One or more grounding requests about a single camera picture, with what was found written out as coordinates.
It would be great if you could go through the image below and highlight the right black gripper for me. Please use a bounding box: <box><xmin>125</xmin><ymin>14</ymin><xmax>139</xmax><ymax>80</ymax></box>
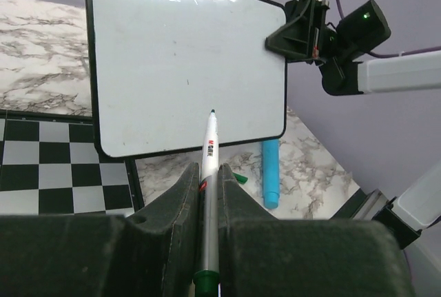
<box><xmin>265</xmin><ymin>0</ymin><xmax>340</xmax><ymax>66</ymax></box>

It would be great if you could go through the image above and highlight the black framed whiteboard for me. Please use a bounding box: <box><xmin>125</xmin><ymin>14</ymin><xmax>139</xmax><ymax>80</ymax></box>
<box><xmin>85</xmin><ymin>0</ymin><xmax>287</xmax><ymax>158</ymax></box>

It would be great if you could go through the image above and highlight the aluminium frame rail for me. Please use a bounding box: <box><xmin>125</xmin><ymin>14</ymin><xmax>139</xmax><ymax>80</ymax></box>
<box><xmin>331</xmin><ymin>190</ymin><xmax>389</xmax><ymax>221</ymax></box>

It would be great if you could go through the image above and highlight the white green marker pen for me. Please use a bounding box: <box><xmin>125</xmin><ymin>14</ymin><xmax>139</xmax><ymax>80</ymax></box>
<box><xmin>193</xmin><ymin>110</ymin><xmax>220</xmax><ymax>296</ymax></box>

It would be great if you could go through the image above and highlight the black and white chessboard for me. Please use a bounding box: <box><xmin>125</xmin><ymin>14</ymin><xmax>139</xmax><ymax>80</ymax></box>
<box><xmin>1</xmin><ymin>110</ymin><xmax>144</xmax><ymax>216</ymax></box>

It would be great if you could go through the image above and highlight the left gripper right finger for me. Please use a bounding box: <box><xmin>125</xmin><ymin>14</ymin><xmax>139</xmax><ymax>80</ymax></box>
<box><xmin>218</xmin><ymin>165</ymin><xmax>415</xmax><ymax>296</ymax></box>

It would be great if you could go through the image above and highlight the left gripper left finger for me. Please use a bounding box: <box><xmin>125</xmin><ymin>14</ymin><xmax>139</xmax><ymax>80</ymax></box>
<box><xmin>1</xmin><ymin>163</ymin><xmax>199</xmax><ymax>296</ymax></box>

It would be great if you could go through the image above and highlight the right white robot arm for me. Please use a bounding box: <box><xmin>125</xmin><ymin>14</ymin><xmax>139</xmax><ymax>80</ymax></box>
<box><xmin>265</xmin><ymin>0</ymin><xmax>440</xmax><ymax>249</ymax></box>

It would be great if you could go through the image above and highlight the blue cylindrical tube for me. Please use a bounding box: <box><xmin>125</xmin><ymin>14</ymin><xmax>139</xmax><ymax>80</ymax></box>
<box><xmin>262</xmin><ymin>139</ymin><xmax>280</xmax><ymax>209</ymax></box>

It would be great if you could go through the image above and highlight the green marker cap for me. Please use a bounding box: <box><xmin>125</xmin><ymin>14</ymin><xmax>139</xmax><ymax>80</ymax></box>
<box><xmin>234</xmin><ymin>173</ymin><xmax>248</xmax><ymax>185</ymax></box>

